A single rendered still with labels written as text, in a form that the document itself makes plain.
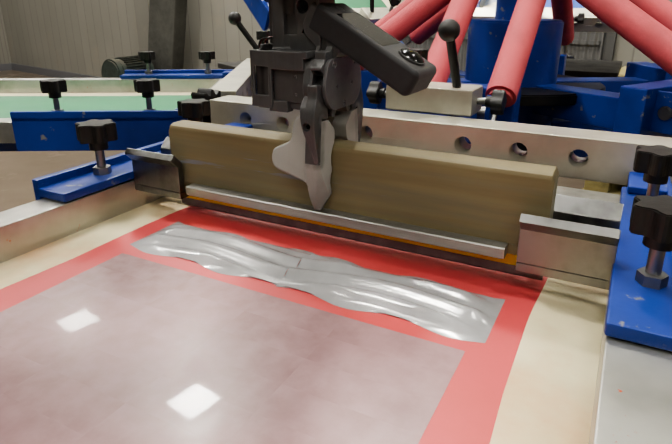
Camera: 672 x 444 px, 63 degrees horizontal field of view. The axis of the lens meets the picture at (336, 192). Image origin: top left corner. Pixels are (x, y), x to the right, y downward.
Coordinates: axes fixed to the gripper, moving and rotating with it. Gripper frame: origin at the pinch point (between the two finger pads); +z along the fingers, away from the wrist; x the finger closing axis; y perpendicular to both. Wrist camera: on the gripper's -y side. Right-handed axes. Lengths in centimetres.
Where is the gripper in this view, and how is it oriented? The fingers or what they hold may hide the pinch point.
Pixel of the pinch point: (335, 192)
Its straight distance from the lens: 54.8
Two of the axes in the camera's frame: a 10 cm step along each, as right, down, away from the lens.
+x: -4.7, 2.9, -8.3
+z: 0.0, 9.4, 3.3
